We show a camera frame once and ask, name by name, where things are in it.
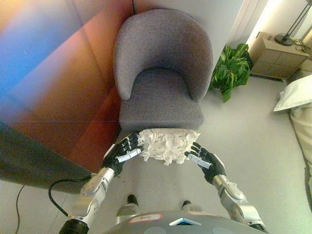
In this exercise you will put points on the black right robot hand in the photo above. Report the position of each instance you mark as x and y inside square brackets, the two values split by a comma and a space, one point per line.
[212, 167]

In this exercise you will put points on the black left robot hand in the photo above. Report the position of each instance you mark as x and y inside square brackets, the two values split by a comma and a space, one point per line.
[114, 158]

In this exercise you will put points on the white fringed throw pillow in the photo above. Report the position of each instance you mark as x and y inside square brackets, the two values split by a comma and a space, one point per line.
[168, 147]

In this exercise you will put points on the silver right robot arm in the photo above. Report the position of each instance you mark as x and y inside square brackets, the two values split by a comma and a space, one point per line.
[234, 195]

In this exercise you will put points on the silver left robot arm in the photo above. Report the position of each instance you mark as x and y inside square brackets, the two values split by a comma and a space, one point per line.
[92, 192]

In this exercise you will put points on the white bed pillow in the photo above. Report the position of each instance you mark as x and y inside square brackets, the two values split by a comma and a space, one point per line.
[296, 93]

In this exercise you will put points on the silver left robot leg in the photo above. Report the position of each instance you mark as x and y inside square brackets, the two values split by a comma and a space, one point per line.
[131, 201]

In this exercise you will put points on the silver robot leg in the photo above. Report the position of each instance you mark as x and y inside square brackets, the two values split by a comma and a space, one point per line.
[131, 201]
[187, 206]

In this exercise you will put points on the silver right robot leg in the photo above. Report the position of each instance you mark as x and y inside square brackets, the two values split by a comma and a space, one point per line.
[187, 206]

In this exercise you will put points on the silver robot torso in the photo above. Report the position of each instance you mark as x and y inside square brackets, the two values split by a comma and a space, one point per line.
[170, 225]

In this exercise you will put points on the dark red table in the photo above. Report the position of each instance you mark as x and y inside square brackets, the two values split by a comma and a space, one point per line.
[61, 97]

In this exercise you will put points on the cream bed duvet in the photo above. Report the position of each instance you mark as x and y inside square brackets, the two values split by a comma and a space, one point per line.
[303, 136]

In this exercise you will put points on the green potted plant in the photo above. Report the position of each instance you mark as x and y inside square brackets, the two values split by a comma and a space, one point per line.
[230, 69]

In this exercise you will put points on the grey fabric armchair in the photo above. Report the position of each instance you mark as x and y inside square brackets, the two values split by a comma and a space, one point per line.
[163, 70]

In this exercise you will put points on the beige bedside cabinet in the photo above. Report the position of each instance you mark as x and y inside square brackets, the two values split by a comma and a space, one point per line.
[275, 57]

